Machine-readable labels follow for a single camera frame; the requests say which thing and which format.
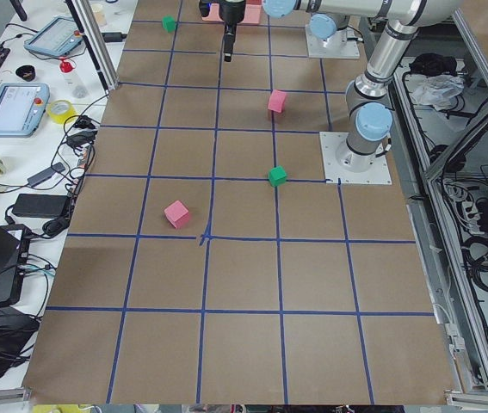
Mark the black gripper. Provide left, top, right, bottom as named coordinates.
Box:
left=219, top=0, right=244, bottom=62

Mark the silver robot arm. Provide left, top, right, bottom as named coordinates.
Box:
left=262, top=0, right=462, bottom=173
left=309, top=13, right=350, bottom=41

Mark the pink plastic tray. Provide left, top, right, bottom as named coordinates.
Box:
left=201, top=0, right=263, bottom=24

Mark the green foam cube near tray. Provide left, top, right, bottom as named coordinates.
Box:
left=162, top=15, right=177, bottom=33

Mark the pink foam cube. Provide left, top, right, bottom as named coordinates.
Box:
left=164, top=200, right=191, bottom=229
left=267, top=89, right=287, bottom=121

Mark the teach pendant far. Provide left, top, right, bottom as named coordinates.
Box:
left=24, top=16, right=83, bottom=58

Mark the teach pendant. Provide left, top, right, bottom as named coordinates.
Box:
left=24, top=16, right=83, bottom=58
left=0, top=83, right=50, bottom=138

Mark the yellow tape roll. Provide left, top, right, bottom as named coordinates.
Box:
left=46, top=100, right=77, bottom=125

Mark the pink foam cube far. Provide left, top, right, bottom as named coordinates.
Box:
left=164, top=200, right=191, bottom=229

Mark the teach pendant near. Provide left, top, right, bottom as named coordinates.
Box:
left=0, top=83, right=50, bottom=138

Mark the black power adapter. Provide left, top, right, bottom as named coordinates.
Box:
left=12, top=194, right=69, bottom=219

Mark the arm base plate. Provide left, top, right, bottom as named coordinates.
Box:
left=305, top=25, right=360, bottom=59
left=319, top=132, right=392, bottom=185

